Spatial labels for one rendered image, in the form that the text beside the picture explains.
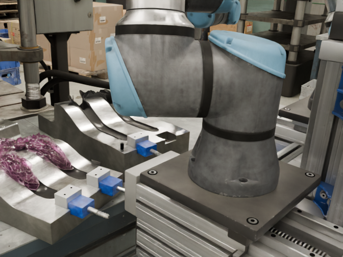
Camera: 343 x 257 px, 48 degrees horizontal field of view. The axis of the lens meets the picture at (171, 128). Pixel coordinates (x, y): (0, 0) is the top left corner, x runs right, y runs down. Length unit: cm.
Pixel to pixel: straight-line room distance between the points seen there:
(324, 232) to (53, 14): 149
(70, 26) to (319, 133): 137
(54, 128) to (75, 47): 383
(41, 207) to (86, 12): 120
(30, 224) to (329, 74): 68
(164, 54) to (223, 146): 16
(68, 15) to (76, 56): 332
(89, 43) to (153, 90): 448
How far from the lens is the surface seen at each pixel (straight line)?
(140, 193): 74
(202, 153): 61
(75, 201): 90
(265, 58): 55
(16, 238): 93
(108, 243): 116
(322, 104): 76
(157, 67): 53
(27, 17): 166
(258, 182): 60
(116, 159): 110
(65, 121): 130
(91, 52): 500
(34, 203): 94
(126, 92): 53
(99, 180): 97
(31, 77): 170
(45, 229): 89
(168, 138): 122
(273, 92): 58
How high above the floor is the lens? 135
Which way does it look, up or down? 22 degrees down
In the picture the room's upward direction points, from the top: 3 degrees clockwise
